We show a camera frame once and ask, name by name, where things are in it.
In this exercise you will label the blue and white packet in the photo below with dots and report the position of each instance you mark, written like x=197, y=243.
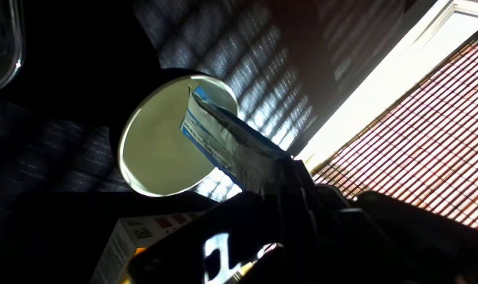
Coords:
x=228, y=143

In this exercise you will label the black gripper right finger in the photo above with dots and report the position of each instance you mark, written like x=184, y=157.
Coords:
x=312, y=198

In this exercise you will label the clear plastic food container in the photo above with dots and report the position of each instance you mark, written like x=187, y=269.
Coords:
x=12, y=40

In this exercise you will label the small pale green bowl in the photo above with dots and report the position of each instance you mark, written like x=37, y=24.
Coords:
x=156, y=158

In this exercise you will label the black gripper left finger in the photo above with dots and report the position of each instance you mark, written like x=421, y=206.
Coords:
x=283, y=184

